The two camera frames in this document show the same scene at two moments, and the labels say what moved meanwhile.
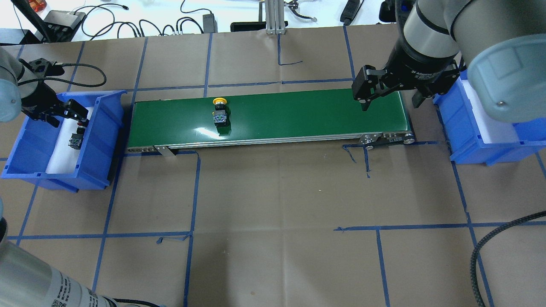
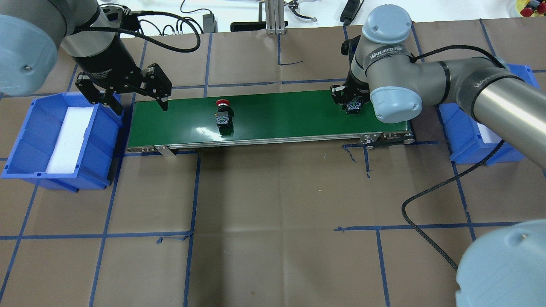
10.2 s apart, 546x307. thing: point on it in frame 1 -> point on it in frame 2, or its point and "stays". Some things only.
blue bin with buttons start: [75, 156] stays
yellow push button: [222, 116] -> [353, 108]
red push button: [76, 139] -> [225, 117]
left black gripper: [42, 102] -> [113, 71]
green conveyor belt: [313, 118] stays
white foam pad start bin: [63, 158] stays
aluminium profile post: [274, 15] stays
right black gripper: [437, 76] -> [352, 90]
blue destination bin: [465, 144] stays
